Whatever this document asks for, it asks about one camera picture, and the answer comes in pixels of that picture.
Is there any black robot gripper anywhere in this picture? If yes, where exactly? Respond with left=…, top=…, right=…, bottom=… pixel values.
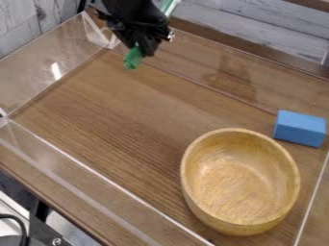
left=100, top=0, right=173, bottom=57

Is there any green and white marker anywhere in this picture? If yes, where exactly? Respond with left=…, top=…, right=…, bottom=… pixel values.
left=122, top=0, right=182, bottom=71

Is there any brown wooden bowl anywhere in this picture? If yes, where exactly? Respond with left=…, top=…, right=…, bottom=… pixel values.
left=181, top=128, right=301, bottom=236

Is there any blue foam block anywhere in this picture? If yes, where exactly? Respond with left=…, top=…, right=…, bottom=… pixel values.
left=273, top=110, right=326, bottom=148

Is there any black metal table leg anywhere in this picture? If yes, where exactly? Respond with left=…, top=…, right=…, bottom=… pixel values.
left=34, top=201, right=50, bottom=223

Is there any black cable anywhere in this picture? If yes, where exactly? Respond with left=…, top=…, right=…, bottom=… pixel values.
left=0, top=213, right=31, bottom=246

